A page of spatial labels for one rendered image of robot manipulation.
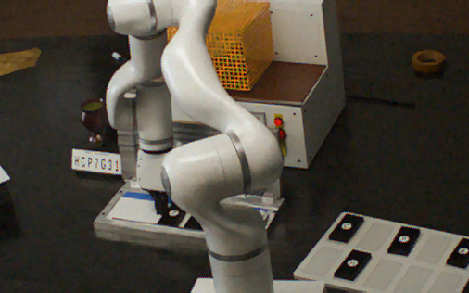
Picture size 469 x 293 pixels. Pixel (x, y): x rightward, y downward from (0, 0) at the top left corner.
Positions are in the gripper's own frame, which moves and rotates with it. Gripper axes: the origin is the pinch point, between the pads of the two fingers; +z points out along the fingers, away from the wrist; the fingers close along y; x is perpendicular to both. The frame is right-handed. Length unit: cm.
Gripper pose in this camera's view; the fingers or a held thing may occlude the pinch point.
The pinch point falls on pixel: (161, 206)
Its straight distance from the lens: 276.7
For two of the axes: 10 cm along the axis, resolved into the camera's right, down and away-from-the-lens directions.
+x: 3.9, -3.2, 8.6
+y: 9.2, 0.9, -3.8
